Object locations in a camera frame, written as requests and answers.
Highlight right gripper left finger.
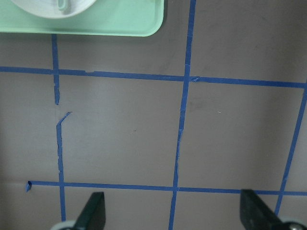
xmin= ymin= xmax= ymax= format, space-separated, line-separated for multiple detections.
xmin=50 ymin=192 xmax=106 ymax=230

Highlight light green plastic tray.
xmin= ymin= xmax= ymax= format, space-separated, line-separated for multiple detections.
xmin=0 ymin=0 xmax=165 ymax=37

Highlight white round plate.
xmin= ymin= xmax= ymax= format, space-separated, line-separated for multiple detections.
xmin=12 ymin=0 xmax=96 ymax=19

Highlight pale green plastic spoon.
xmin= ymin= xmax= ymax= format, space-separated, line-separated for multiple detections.
xmin=57 ymin=0 xmax=70 ymax=14

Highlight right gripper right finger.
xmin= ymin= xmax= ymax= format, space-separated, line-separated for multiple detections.
xmin=239 ymin=189 xmax=307 ymax=230

